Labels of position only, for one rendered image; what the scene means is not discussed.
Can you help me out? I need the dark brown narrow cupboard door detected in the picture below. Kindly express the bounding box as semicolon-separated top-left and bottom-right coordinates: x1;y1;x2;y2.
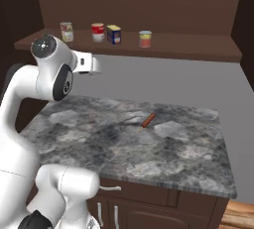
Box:
86;195;111;229

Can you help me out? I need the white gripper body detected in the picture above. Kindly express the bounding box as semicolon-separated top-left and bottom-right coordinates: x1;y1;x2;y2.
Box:
90;55;102;75

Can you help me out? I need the dark brown drawer front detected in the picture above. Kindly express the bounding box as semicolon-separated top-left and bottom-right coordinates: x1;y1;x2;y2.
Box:
95;177;182;208

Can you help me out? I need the silver drawer handle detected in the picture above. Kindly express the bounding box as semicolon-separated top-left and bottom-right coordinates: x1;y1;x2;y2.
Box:
98;184;123;192

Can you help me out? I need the red and white can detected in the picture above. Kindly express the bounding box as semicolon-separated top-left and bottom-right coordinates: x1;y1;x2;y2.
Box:
90;22;106;44

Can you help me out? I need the can with red orange label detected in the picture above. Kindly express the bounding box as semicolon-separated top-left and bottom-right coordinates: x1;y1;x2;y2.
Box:
138;30;153;49

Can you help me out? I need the dark brown open wall cabinet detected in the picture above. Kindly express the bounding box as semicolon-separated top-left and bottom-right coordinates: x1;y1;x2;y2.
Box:
14;0;244;63

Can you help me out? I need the brown sausage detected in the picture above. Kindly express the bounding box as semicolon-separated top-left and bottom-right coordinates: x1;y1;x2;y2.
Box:
141;112;157;129

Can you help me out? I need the dark brown cabinet door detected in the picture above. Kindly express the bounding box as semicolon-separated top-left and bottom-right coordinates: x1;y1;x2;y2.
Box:
230;0;254;92
0;0;46;90

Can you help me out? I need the blue and yellow box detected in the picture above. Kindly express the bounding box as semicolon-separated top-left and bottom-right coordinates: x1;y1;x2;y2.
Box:
105;24;122;46

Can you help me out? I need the dark brown wide cupboard door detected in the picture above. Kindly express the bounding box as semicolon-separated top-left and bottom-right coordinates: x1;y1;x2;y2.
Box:
107;198;217;229

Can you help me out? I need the silver cupboard door handle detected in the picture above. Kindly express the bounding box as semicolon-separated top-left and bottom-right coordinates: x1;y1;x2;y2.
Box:
113;204;120;229
96;201;104;228

